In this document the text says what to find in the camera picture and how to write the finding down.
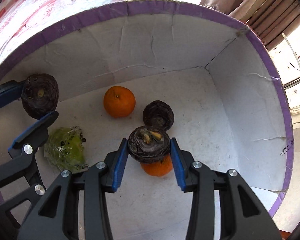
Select glass side table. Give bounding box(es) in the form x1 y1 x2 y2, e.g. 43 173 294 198
281 33 300 89

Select purple cardboard box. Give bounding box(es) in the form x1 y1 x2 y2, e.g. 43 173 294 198
0 0 294 239

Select green cabbage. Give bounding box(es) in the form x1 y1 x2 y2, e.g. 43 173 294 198
44 126 89 173

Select brown pink curtain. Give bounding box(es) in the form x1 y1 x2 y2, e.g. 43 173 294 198
200 0 300 50

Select small dark passion fruit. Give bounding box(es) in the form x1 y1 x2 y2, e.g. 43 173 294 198
142 100 174 132

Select small orange tangerine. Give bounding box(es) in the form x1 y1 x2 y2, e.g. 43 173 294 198
103 86 136 118

